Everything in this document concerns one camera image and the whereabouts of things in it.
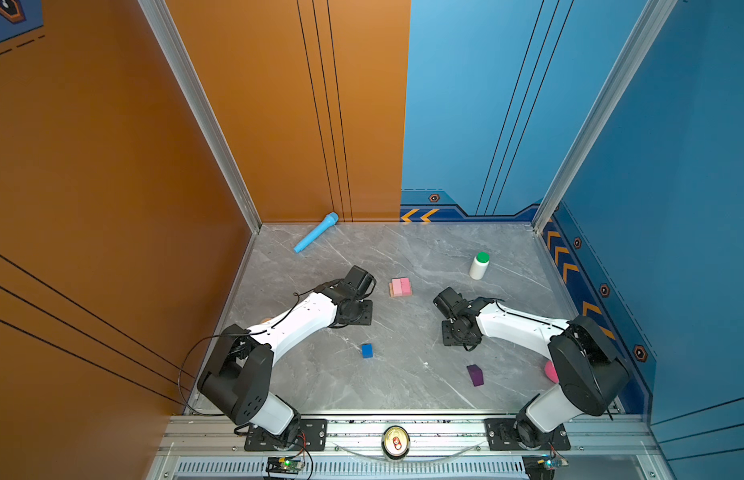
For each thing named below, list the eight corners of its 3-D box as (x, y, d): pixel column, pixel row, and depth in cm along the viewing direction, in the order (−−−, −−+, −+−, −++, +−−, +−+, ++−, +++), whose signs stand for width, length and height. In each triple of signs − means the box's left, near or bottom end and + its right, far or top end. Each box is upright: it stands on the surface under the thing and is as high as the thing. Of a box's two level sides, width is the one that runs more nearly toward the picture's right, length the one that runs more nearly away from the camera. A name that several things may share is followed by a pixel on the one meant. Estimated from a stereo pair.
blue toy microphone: (293, 250, 115) (291, 244, 112) (331, 217, 127) (330, 210, 124) (301, 255, 113) (299, 249, 110) (339, 221, 125) (338, 214, 122)
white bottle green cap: (468, 278, 106) (475, 261, 98) (470, 258, 112) (477, 241, 104) (482, 282, 105) (489, 264, 98) (483, 261, 111) (491, 244, 103)
